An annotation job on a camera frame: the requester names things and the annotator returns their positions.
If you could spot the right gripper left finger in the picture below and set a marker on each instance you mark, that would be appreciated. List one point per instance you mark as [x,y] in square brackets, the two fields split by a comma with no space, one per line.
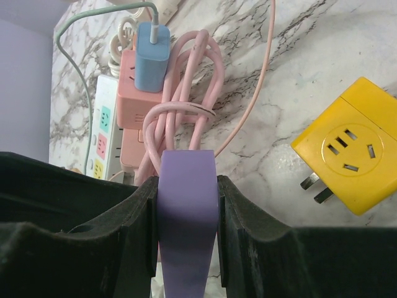
[64,234]

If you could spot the purple power strip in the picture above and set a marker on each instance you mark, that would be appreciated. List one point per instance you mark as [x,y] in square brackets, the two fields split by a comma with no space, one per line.
[187,218]

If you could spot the light blue small plug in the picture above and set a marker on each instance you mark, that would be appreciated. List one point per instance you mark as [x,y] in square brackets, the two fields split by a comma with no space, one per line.
[151,59]

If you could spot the white power strip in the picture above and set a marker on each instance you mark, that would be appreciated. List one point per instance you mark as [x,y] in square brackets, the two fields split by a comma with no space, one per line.
[106,140]

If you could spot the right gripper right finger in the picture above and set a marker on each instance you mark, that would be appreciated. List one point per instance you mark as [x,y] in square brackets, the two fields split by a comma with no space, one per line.
[262,257]

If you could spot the pink power strip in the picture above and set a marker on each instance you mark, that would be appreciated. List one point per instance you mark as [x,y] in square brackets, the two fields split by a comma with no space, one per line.
[133,149]

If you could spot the yellow cube socket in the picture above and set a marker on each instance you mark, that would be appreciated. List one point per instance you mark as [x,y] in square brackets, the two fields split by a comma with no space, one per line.
[351,147]

